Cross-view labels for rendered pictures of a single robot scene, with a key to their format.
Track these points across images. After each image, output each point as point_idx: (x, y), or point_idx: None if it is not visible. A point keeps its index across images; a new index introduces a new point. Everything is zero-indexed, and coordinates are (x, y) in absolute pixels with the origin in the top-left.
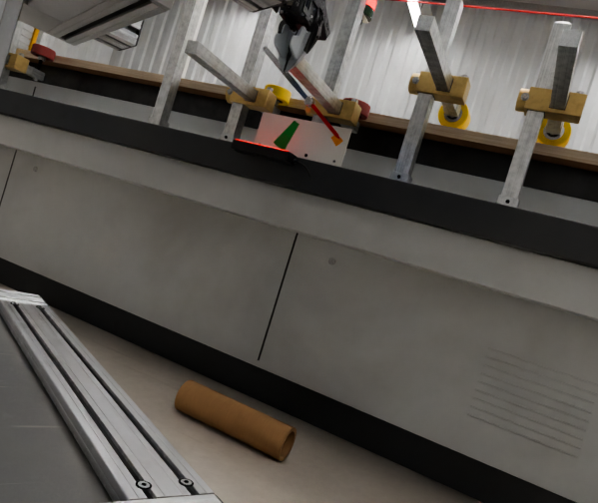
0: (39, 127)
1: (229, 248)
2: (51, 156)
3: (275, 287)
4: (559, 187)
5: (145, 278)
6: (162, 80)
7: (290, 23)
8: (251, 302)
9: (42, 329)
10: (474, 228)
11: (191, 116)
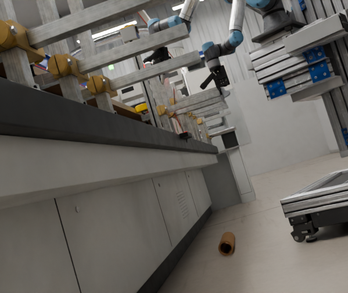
0: (139, 149)
1: (148, 199)
2: (151, 171)
3: (160, 208)
4: None
5: (146, 245)
6: None
7: (220, 86)
8: (161, 221)
9: (307, 188)
10: (196, 147)
11: None
